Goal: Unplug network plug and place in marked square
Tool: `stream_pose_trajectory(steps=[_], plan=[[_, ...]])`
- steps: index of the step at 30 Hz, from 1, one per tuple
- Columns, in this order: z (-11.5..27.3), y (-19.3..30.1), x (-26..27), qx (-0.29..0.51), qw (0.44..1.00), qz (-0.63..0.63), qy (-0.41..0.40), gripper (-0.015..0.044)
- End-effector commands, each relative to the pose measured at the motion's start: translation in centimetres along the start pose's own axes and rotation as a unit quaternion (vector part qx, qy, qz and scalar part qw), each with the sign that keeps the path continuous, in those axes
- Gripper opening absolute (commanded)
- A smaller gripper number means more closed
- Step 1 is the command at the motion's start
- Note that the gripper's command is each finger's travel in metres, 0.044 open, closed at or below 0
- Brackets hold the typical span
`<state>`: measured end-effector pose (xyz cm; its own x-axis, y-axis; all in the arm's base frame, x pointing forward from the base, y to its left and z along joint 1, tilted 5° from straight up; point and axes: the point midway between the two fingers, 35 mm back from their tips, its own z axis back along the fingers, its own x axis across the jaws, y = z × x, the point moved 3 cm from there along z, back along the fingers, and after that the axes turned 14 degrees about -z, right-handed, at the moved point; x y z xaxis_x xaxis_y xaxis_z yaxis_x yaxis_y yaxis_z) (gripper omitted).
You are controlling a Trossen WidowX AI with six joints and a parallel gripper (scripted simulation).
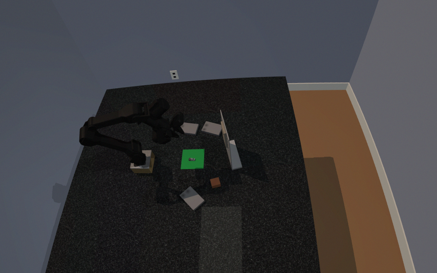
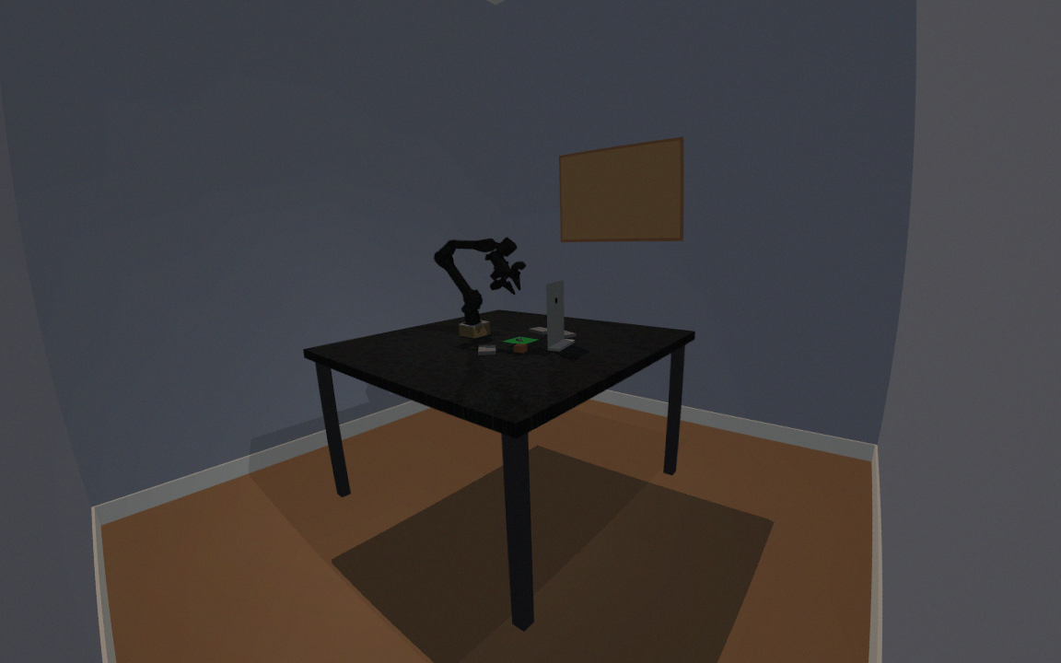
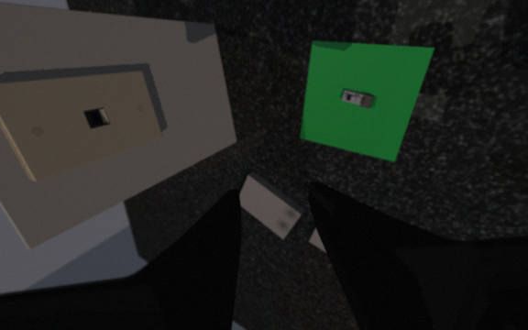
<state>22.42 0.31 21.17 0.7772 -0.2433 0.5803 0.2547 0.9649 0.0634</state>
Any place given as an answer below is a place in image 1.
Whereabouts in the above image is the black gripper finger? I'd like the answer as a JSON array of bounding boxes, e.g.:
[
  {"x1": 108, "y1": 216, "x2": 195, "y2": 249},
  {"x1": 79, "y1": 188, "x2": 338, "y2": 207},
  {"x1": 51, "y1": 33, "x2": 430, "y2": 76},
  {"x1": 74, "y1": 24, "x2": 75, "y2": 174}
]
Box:
[
  {"x1": 173, "y1": 127, "x2": 184, "y2": 134},
  {"x1": 170, "y1": 129, "x2": 179, "y2": 138}
]

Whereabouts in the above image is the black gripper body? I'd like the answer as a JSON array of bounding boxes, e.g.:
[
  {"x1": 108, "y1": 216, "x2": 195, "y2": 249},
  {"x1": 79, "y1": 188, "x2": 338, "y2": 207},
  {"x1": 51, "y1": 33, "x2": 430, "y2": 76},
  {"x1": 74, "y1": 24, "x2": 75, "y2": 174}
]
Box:
[{"x1": 152, "y1": 112, "x2": 184, "y2": 143}]

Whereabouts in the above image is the green square marked zone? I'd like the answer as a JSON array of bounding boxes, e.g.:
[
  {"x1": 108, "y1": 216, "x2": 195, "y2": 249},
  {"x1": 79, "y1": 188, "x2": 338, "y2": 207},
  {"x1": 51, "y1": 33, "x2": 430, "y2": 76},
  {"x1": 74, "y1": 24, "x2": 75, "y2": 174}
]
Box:
[{"x1": 181, "y1": 149, "x2": 204, "y2": 169}]

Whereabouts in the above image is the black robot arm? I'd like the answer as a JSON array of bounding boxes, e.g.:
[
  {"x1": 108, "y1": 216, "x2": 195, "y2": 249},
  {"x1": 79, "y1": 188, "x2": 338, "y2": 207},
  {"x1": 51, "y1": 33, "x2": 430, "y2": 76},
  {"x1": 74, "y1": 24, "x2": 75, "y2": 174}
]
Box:
[{"x1": 79, "y1": 98, "x2": 172, "y2": 167}]

